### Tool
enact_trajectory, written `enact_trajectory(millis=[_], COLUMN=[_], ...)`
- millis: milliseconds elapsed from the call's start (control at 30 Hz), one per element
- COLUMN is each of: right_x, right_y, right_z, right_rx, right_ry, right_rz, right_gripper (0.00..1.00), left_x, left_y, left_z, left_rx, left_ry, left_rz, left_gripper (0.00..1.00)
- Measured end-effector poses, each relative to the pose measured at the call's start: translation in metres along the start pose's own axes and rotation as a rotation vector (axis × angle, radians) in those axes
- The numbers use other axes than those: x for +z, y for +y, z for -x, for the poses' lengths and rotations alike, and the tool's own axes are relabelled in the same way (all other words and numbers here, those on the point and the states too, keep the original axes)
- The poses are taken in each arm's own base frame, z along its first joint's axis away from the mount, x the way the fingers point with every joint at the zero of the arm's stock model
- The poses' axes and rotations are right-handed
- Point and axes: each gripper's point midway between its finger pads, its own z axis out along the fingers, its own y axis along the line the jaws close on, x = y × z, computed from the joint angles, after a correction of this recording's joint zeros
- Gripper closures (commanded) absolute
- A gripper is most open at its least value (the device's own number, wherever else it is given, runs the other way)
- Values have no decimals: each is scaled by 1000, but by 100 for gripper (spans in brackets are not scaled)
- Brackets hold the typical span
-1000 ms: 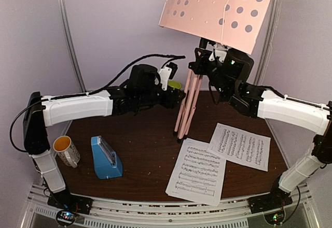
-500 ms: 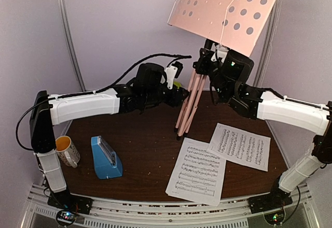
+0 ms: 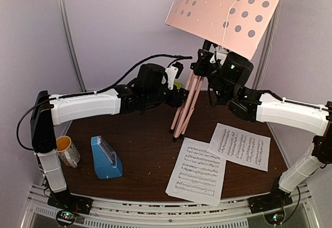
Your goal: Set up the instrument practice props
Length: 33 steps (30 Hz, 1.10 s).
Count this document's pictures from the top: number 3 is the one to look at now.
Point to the blue metronome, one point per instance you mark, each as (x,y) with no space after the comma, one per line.
(107,164)

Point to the sheet music page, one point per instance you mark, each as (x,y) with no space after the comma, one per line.
(240,147)
(198,176)

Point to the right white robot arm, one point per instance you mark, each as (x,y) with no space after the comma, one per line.
(227,74)

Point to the aluminium front rail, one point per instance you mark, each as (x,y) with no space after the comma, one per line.
(105,212)

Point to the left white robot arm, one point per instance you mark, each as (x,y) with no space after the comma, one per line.
(153,86)

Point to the green plastic bowl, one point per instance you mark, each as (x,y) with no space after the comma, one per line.
(177,85)

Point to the pink perforated music stand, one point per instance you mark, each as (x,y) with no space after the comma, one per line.
(235,25)

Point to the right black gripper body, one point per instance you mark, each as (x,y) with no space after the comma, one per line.
(199,69)

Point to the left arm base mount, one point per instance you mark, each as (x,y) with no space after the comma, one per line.
(70,206)

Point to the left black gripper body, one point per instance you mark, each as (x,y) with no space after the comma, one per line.
(175,101)

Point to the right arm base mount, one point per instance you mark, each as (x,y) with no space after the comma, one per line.
(271,204)

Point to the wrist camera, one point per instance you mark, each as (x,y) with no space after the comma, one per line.
(173,72)
(219,55)

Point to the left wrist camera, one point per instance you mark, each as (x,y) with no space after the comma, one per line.
(173,72)

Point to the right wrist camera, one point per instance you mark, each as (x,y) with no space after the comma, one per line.
(219,55)

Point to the patterned ceramic mug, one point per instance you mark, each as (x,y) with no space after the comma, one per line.
(67,151)

